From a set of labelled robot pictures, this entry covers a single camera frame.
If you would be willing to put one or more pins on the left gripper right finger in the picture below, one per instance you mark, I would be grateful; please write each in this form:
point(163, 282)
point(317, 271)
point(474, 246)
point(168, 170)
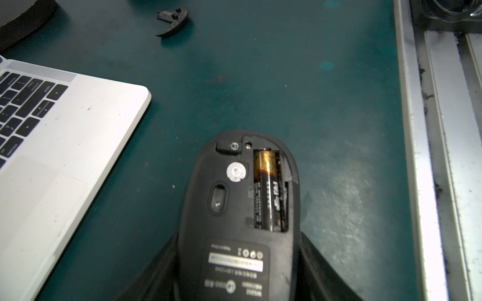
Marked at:
point(317, 279)

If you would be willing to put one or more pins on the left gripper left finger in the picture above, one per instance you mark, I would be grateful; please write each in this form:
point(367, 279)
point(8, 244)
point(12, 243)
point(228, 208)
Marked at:
point(156, 281)

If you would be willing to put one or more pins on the black wireless mouse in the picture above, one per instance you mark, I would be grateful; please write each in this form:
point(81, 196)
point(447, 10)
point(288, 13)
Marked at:
point(222, 255)

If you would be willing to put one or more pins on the silver laptop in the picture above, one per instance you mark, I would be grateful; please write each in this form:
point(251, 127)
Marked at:
point(61, 134)

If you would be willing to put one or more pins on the black mouse battery cover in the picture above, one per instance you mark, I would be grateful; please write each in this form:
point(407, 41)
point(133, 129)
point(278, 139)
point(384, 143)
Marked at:
point(177, 18)

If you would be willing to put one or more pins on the gold black AA battery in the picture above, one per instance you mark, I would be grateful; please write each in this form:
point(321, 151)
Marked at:
point(267, 201)

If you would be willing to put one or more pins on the green table mat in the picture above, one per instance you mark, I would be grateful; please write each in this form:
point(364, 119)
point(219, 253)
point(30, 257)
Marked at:
point(321, 76)

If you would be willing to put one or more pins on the dark metal cup stand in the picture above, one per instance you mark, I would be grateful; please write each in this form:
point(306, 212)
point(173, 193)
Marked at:
point(19, 18)

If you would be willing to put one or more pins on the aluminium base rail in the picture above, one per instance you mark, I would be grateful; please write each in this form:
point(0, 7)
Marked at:
point(440, 78)

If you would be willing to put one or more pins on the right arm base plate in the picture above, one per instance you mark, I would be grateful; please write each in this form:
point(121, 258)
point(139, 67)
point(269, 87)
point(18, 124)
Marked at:
point(452, 16)

